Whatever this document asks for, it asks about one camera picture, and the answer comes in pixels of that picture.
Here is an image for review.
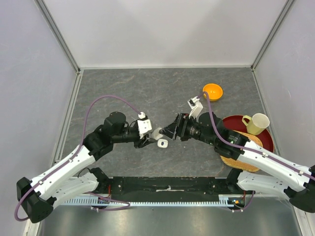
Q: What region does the white oval case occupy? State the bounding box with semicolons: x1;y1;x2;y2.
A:
151;127;163;140

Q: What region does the aluminium frame right post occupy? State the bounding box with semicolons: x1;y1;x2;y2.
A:
251;0;296;71

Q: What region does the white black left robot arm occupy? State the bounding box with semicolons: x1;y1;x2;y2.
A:
16;112;160;223

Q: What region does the cream yellow mug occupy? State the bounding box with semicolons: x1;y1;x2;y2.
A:
242;113;270;135

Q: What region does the light blue cable duct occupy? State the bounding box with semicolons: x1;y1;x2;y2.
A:
62;195;236;207

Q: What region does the aluminium frame left post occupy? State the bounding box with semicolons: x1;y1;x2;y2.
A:
34;0;81;72

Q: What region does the woven bamboo tray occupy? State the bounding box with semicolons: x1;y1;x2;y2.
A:
220;131;263;173

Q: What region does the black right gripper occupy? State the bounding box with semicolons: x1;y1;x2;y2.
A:
159;112;216;146

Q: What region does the aluminium frame post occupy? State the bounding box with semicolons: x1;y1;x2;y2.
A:
34;0;81;72
251;0;296;71

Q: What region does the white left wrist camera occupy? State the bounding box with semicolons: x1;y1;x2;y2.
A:
137;119;152;139

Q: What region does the orange plastic bowl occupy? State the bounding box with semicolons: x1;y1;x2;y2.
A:
203;83;223;102

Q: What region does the white earbud charging case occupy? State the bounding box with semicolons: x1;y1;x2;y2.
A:
157;139;168;148

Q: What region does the red round plate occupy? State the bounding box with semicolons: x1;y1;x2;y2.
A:
223;115;274;152

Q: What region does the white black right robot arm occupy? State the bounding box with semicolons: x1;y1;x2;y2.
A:
159;113;315;213

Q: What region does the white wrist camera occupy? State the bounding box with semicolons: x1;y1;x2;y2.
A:
137;119;152;139
188;96;203;118

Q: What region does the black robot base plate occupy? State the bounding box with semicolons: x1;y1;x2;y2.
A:
92;177;252;202

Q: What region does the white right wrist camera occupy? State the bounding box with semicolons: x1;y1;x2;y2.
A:
188;96;203;118

